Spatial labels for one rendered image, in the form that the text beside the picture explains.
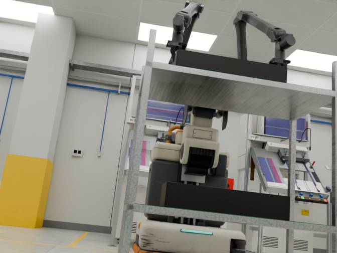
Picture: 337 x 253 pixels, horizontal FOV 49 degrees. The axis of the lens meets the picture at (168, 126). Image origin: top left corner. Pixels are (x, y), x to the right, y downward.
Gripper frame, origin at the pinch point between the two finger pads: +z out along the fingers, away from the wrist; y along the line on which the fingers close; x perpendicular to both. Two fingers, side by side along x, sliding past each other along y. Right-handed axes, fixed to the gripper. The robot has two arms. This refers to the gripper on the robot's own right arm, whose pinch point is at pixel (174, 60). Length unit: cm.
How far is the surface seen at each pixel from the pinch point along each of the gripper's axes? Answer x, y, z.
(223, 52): 364, 120, -191
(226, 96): -6.7, 26.9, 17.2
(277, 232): 220, 159, 80
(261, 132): 236, 140, -33
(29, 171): 331, -135, 40
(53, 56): 332, -134, -124
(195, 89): -9.2, 10.6, 17.3
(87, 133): 384, -76, -31
